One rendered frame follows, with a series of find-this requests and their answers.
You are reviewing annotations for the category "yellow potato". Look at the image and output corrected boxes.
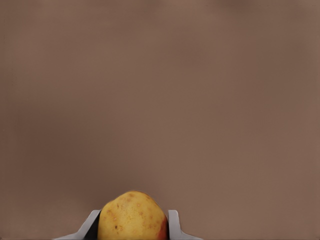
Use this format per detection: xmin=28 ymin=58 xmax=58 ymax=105
xmin=96 ymin=190 xmax=169 ymax=240

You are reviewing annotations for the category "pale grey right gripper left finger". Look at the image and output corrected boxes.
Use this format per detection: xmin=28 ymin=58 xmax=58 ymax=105
xmin=52 ymin=209 xmax=102 ymax=240

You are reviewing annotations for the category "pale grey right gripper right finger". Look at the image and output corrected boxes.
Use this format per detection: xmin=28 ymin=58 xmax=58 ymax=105
xmin=167 ymin=209 xmax=204 ymax=240

